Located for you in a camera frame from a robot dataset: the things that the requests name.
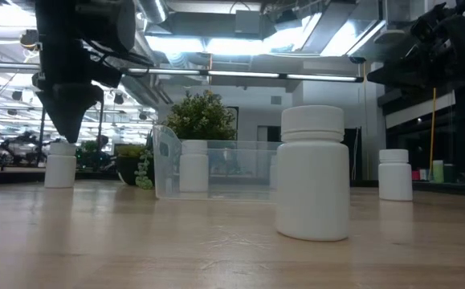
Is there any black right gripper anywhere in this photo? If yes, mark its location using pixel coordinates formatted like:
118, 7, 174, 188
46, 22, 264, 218
366, 15, 465, 88

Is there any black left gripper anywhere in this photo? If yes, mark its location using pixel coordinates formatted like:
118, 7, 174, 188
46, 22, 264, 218
31, 39, 124, 145

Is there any clear plastic basket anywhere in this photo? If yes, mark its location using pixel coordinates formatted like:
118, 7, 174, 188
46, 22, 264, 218
152, 124, 278, 201

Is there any succulent in dark bowl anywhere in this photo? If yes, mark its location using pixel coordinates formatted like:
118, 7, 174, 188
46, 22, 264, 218
114, 143, 156, 191

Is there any light green bottle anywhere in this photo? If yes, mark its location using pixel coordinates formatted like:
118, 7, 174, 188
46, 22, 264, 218
431, 159, 445, 184

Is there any dark green bottle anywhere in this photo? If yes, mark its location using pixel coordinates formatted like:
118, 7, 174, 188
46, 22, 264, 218
443, 163, 458, 184

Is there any bushy plant in black pot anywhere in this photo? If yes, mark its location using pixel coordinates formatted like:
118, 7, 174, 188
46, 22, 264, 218
162, 88, 238, 142

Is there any long ceiling light bar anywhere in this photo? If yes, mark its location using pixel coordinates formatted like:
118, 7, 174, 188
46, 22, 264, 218
0, 59, 365, 83

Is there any grey ceiling box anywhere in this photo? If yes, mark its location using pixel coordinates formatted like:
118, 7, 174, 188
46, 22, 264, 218
234, 9, 263, 35

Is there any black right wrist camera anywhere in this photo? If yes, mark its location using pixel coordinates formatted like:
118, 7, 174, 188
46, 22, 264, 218
410, 2, 449, 41

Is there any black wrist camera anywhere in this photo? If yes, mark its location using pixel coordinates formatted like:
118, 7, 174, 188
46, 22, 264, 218
74, 0, 137, 54
410, 2, 449, 41

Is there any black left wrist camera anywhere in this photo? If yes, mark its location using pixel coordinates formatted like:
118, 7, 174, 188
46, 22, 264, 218
74, 0, 137, 54

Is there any silver ventilation duct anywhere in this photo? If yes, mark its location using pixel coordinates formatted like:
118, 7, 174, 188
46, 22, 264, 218
135, 0, 169, 24

